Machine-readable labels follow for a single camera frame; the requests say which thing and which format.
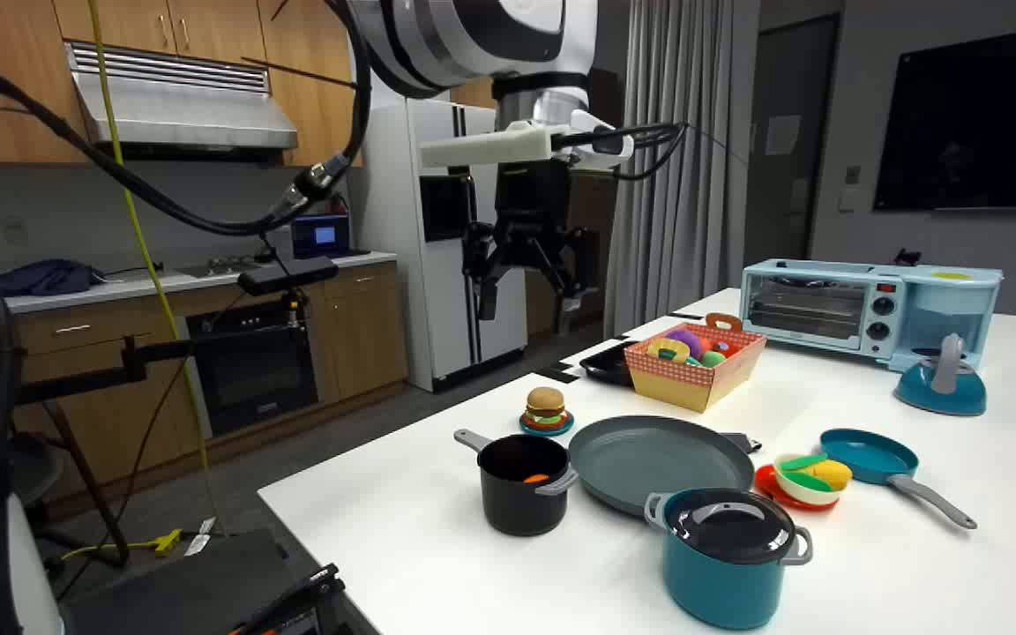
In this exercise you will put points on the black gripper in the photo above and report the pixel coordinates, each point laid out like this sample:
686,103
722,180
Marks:
529,205

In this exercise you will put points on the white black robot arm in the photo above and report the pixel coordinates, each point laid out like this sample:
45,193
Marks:
474,37

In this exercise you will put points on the black grill tray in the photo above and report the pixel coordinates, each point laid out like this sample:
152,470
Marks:
608,364

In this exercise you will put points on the toy burger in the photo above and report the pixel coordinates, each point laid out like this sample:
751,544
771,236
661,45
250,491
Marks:
543,407

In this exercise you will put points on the white refrigerator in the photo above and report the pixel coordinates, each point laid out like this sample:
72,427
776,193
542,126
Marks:
396,236

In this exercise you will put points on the small teal plate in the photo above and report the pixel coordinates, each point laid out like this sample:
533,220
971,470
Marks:
529,424

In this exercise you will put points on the purple toy eggplant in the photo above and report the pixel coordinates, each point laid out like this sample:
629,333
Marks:
688,339

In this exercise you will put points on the wooden lower cabinets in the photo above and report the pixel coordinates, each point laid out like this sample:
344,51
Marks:
353,338

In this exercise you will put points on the wooden cabinets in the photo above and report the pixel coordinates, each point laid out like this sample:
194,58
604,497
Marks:
1,109
353,338

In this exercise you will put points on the grey curtain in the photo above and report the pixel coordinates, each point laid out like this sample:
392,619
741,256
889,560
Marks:
680,179

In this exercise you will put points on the orange cardboard basket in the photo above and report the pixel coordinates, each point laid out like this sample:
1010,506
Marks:
686,387

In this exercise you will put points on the orange toy carrot slice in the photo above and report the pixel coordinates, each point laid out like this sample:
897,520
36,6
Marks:
536,478

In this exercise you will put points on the appliance with blue screen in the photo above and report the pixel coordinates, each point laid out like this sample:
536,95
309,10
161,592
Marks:
321,236

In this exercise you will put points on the orange red toy food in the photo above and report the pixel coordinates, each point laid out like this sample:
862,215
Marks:
734,344

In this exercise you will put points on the grey bowl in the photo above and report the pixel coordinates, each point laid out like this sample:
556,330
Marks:
649,465

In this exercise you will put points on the light blue toaster oven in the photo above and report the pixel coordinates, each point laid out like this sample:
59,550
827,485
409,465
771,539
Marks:
811,309

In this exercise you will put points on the black built-in oven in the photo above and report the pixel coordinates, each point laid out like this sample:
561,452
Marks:
250,372

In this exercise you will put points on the dark door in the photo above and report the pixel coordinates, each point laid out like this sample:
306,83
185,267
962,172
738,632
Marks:
793,153

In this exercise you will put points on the small red plate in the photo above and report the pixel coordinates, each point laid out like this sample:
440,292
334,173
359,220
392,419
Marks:
767,485

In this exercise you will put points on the green yellow toy food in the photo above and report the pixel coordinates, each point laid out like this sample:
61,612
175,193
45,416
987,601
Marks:
817,478

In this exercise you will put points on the small teal frying pan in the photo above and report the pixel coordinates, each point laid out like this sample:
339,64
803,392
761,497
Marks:
871,457

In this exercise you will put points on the steel range hood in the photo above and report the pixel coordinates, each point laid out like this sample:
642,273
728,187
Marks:
176,110

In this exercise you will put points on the teal toy kettle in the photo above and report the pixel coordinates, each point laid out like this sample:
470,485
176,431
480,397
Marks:
942,389

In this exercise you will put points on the dark cloth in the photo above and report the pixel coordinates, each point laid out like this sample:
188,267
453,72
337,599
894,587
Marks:
46,278

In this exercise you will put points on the wooden upper cabinets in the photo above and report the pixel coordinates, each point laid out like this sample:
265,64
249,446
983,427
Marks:
1,109

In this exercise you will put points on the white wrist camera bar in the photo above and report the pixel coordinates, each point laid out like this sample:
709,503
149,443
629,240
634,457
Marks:
486,145

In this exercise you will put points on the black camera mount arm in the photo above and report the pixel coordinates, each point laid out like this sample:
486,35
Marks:
85,374

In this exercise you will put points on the black wall screen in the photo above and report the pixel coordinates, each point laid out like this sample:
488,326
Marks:
971,118

